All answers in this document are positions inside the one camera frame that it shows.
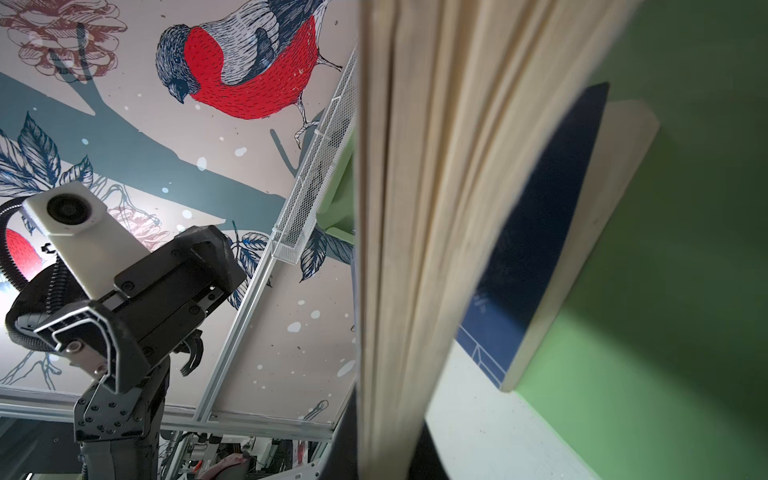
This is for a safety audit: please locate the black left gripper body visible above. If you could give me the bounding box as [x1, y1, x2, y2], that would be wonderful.
[14, 226, 247, 393]

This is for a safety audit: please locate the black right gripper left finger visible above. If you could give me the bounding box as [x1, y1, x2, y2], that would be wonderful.
[320, 389, 359, 480]

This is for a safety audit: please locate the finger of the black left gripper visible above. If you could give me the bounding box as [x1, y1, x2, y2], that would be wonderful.
[73, 358, 171, 442]
[176, 329, 204, 377]

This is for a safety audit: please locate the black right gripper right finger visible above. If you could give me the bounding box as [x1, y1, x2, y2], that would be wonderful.
[410, 424, 449, 480]

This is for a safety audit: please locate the blue book with yellow label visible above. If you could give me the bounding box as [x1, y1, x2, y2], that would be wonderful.
[456, 82, 660, 392]

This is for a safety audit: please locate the dark blue book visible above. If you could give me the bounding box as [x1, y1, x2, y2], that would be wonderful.
[354, 1, 637, 479]

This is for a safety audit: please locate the green wooden shelf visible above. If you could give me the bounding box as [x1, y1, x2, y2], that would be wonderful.
[316, 0, 768, 480]

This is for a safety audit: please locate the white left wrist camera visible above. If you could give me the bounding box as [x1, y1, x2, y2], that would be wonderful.
[22, 181, 150, 299]

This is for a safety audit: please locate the white wire mesh basket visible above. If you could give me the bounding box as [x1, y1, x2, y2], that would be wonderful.
[272, 49, 358, 264]

